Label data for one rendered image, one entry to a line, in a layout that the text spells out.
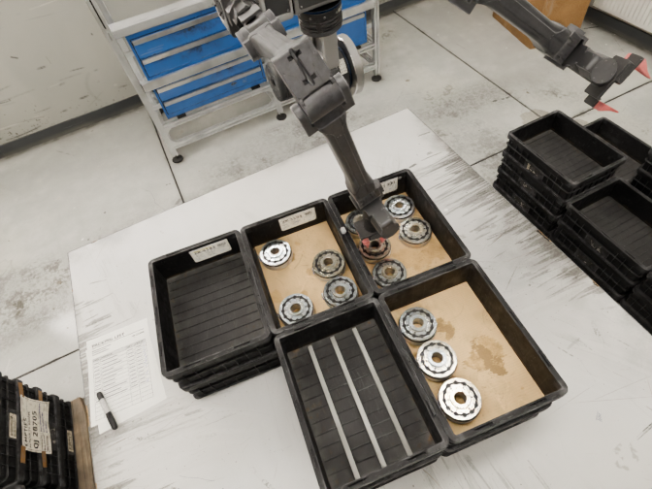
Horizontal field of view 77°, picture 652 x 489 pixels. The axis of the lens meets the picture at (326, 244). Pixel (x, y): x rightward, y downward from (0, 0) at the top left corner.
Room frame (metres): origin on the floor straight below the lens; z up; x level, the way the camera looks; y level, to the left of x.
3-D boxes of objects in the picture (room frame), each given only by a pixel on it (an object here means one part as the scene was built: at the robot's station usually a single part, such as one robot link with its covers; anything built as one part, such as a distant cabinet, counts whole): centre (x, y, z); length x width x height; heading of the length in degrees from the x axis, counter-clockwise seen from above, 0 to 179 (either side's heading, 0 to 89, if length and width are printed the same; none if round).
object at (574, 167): (1.24, -1.12, 0.37); 0.40 x 0.30 x 0.45; 17
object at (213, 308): (0.64, 0.37, 0.87); 0.40 x 0.30 x 0.11; 11
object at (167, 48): (2.54, 0.52, 0.60); 0.72 x 0.03 x 0.56; 107
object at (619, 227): (0.86, -1.25, 0.31); 0.40 x 0.30 x 0.34; 17
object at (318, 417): (0.30, 0.00, 0.87); 0.40 x 0.30 x 0.11; 11
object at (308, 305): (0.57, 0.12, 0.86); 0.10 x 0.10 x 0.01
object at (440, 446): (0.30, 0.00, 0.92); 0.40 x 0.30 x 0.02; 11
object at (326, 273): (0.71, 0.00, 0.86); 0.10 x 0.10 x 0.01
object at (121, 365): (0.56, 0.73, 0.70); 0.33 x 0.23 x 0.01; 17
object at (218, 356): (0.64, 0.37, 0.92); 0.40 x 0.30 x 0.02; 11
